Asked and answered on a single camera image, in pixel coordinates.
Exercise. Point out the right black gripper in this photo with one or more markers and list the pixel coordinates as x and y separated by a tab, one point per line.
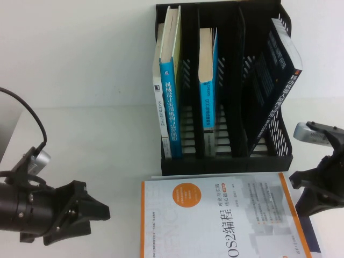
334	169

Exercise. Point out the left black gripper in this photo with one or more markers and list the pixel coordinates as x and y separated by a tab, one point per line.
64	212

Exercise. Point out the white orange ROS2 book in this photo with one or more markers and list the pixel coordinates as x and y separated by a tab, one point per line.
204	220

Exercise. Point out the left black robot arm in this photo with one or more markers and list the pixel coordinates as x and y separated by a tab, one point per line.
16	207

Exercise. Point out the white book with navy patch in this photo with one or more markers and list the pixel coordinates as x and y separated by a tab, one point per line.
313	233

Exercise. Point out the black plastic book stand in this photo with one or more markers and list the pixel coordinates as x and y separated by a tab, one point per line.
231	166

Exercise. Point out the dark navy robot book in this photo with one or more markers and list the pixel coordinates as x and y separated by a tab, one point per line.
279	88

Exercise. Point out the thin white book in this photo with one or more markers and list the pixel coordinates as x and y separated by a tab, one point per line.
159	113

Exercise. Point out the light blue DTC book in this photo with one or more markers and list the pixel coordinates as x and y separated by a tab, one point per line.
207	107

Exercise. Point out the thick blue-spined book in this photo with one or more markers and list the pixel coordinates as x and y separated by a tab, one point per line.
171	107

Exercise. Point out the right black camera bracket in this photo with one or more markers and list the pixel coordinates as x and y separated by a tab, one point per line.
334	139

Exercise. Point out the black camera bracket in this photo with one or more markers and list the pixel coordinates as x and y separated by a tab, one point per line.
334	139
20	169

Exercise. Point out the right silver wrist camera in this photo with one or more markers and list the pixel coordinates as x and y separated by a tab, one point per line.
309	134

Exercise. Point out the left black camera bracket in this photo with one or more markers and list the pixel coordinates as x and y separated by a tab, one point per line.
20	169

